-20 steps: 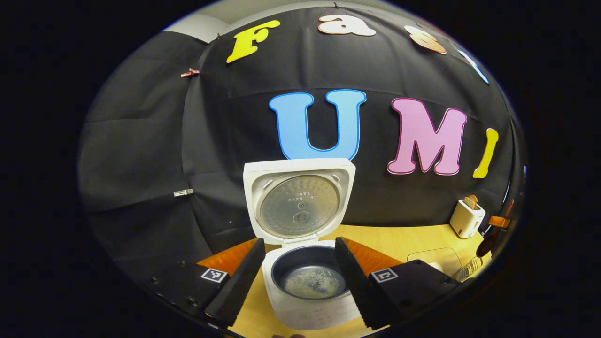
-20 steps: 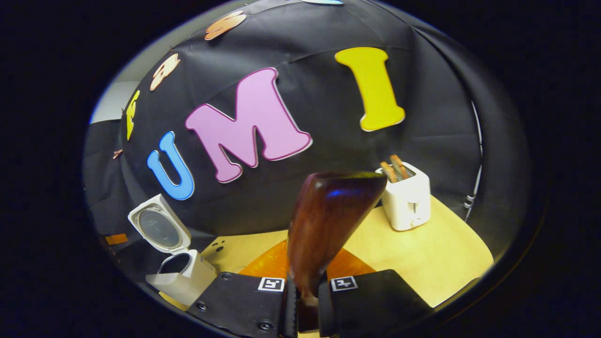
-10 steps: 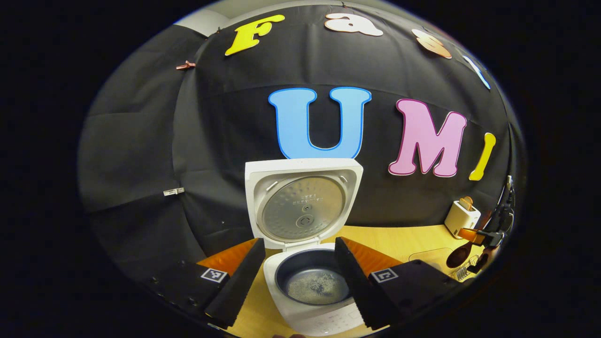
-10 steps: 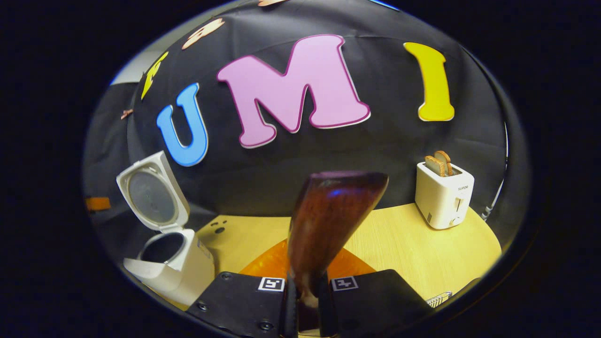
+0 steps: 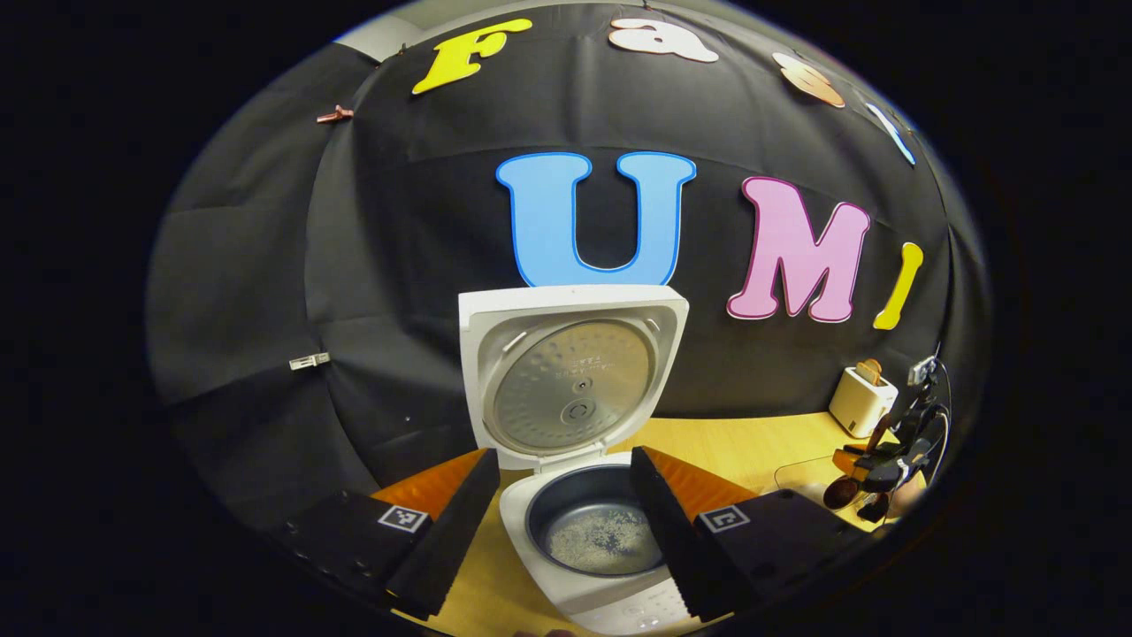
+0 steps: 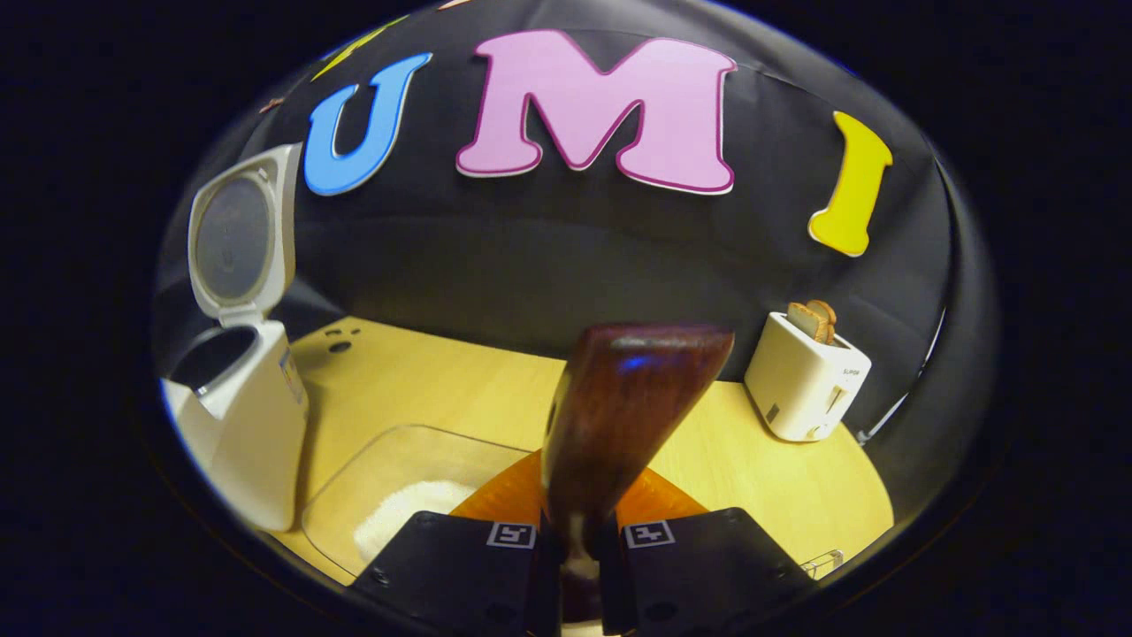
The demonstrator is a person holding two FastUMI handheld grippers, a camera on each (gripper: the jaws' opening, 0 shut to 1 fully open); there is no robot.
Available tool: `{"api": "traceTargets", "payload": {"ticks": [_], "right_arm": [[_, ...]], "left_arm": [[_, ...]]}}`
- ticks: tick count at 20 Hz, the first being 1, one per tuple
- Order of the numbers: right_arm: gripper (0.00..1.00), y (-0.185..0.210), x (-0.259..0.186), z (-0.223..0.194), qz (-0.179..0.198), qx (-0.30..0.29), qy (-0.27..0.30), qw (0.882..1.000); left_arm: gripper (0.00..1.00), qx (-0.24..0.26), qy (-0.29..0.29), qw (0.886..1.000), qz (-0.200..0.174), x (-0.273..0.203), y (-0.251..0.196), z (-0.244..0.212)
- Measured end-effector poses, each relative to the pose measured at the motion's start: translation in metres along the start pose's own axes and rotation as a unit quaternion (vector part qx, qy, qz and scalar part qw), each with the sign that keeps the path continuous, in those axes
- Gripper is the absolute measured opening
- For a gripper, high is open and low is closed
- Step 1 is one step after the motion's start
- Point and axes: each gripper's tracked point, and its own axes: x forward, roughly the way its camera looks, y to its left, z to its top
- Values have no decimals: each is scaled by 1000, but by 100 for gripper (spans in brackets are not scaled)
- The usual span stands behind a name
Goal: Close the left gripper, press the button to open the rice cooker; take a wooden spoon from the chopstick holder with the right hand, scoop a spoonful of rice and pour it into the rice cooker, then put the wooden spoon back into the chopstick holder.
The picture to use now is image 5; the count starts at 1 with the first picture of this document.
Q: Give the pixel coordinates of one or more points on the white rice cooker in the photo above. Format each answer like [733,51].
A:
[575,389]

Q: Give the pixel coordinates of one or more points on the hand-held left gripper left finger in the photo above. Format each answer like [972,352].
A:
[451,531]

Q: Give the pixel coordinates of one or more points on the clear container of white rice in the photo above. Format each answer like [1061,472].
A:
[800,478]

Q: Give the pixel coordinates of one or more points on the white toaster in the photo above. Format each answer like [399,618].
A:
[858,407]

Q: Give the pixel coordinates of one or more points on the black backdrop cloth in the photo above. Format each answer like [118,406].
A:
[424,221]

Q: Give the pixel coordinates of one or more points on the dark wooden spoon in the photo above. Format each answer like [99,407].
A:
[840,493]

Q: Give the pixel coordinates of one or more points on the white cloth clip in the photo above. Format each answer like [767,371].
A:
[309,361]

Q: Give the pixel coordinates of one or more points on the brown toast slice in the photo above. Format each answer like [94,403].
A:
[869,372]

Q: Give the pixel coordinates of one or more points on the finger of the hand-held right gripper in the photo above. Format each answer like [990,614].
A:
[849,462]
[880,478]

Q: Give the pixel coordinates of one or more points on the copper cloth clip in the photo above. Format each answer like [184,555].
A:
[334,114]

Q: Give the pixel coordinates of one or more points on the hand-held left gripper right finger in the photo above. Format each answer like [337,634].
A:
[668,531]

